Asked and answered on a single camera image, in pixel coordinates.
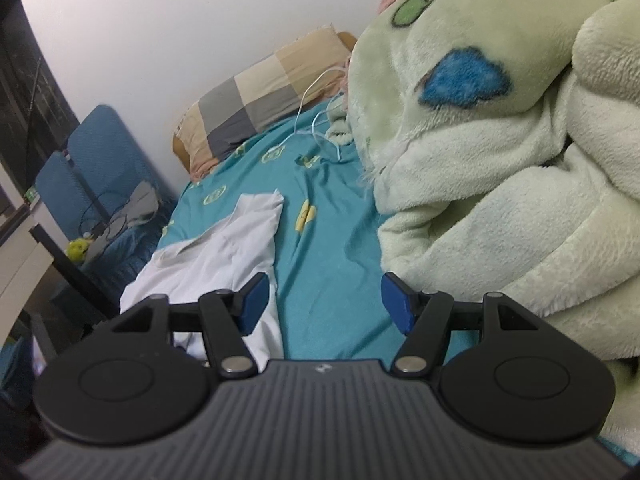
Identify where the checkered pillow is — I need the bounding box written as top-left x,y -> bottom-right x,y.
173,28 -> 357,180

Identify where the white cable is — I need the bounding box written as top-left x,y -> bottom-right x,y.
294,55 -> 352,163

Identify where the green plush blanket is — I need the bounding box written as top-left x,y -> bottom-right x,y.
326,0 -> 640,466

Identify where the grey cloth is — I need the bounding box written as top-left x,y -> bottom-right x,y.
87,182 -> 162,261

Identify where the white shirt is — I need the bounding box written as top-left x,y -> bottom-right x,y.
120,189 -> 285,367

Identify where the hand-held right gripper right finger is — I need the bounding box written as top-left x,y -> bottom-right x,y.
380,272 -> 541,380

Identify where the blue chair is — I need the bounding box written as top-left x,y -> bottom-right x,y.
35,105 -> 177,306

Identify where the white desk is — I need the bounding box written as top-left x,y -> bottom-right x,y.
0,195 -> 118,361

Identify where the teal printed bed sheet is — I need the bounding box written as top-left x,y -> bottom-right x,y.
159,94 -> 640,471

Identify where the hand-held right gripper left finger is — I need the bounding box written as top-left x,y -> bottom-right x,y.
109,272 -> 271,379

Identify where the dark wardrobe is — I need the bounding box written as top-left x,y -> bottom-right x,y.
0,0 -> 81,201

